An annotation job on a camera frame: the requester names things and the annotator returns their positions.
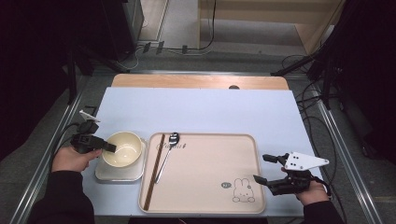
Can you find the black metal stand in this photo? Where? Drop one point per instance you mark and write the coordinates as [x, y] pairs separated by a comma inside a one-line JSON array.
[[295, 65], [72, 77]]

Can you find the person's left hand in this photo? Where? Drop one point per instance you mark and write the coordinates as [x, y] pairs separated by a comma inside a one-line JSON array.
[[70, 160]]

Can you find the metal spoon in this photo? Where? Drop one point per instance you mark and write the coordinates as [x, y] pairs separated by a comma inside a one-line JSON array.
[[166, 158]]

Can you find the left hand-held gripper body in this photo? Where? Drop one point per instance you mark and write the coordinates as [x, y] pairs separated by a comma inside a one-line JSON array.
[[85, 141]]

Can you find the white table board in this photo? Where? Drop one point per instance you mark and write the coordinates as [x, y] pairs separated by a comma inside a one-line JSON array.
[[202, 109]]

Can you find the person's right hand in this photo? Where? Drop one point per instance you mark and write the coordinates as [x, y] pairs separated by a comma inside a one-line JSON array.
[[311, 196]]

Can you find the black power plug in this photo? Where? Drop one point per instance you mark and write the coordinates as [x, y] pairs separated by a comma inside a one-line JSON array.
[[184, 49], [160, 47], [146, 47]]

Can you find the small white square plate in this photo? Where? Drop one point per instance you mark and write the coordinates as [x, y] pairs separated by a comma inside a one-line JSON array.
[[118, 174]]

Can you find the cream bowl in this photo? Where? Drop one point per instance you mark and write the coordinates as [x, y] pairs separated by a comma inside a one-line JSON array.
[[124, 152]]

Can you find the beige tray with rabbit print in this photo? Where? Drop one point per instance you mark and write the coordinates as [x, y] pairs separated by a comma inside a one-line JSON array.
[[211, 177]]

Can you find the black table grommet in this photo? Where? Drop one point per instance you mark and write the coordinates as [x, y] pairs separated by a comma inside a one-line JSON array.
[[234, 87]]

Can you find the aluminium floor rail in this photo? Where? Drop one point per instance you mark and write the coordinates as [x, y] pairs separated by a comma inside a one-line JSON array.
[[345, 155], [40, 161]]

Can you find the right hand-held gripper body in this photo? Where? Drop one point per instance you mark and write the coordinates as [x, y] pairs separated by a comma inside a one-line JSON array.
[[288, 185]]

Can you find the light wooden cabinet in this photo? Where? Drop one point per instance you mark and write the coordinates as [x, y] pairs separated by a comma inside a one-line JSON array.
[[311, 31]]

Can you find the dark equipment case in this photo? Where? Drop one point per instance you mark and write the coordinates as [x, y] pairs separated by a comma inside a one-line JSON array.
[[124, 28]]

